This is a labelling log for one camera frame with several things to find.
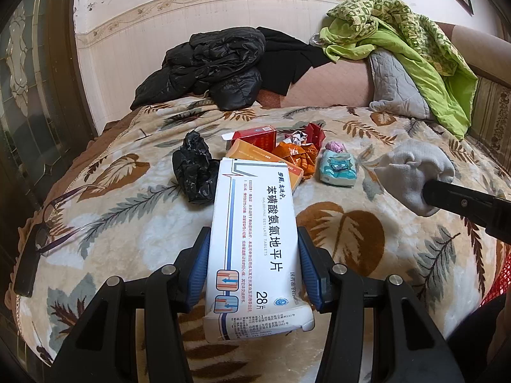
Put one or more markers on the red crumpled wrapper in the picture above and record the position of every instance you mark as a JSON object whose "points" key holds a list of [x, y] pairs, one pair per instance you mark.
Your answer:
{"points": [[315, 135]]}

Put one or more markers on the white sock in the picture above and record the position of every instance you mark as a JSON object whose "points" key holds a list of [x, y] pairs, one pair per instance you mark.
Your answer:
{"points": [[404, 171]]}

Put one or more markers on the red plastic trash basket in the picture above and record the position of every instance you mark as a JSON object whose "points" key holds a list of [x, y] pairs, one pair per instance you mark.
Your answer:
{"points": [[501, 283]]}

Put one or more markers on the green patterned quilt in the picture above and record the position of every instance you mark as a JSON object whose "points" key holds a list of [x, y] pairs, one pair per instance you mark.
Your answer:
{"points": [[440, 73]]}

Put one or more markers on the teal tissue packet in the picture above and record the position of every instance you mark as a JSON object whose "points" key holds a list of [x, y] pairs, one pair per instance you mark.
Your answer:
{"points": [[338, 169]]}

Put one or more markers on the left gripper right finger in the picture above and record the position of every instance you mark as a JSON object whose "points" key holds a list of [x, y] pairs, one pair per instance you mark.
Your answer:
{"points": [[407, 345]]}

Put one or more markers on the pink crumpled paper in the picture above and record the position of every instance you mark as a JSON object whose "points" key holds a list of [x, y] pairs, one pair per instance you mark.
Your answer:
{"points": [[336, 146]]}

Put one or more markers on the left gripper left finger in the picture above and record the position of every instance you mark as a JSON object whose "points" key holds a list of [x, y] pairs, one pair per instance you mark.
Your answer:
{"points": [[101, 346]]}

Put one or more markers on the black plastic bag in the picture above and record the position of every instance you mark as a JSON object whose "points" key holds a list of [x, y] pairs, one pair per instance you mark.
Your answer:
{"points": [[195, 169]]}

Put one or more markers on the striped brown headboard cushion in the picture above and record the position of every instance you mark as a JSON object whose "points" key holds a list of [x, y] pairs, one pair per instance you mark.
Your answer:
{"points": [[489, 58]]}

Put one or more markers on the black cloth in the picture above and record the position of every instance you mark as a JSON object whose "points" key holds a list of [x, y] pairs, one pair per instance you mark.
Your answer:
{"points": [[285, 60]]}

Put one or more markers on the red cigarette box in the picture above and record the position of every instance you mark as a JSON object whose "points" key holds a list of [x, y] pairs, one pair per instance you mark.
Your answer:
{"points": [[263, 137]]}

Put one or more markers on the grey quilted pillow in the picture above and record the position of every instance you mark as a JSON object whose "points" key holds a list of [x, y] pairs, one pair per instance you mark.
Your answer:
{"points": [[394, 91]]}

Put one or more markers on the orange box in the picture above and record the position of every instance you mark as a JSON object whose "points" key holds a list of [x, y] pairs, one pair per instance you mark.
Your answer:
{"points": [[246, 151]]}

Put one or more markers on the eyeglasses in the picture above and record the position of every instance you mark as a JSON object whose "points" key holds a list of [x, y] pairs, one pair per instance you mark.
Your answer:
{"points": [[53, 231]]}

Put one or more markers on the black phone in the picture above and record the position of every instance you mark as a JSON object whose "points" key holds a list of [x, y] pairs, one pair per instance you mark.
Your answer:
{"points": [[26, 271]]}

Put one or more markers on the orange foil wrapper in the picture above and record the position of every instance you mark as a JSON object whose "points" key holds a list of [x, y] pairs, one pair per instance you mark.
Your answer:
{"points": [[303, 156]]}

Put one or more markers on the white medicine box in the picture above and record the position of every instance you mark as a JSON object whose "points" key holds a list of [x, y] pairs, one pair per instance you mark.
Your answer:
{"points": [[254, 285]]}

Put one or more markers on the leaf-patterned beige blanket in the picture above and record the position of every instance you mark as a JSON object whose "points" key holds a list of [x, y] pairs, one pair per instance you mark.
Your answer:
{"points": [[143, 220]]}

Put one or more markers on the black puffer jacket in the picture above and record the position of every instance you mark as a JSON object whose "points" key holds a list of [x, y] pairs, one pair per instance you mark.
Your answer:
{"points": [[220, 64]]}

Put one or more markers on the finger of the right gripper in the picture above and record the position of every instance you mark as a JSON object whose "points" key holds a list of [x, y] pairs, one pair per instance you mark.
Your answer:
{"points": [[487, 211]]}

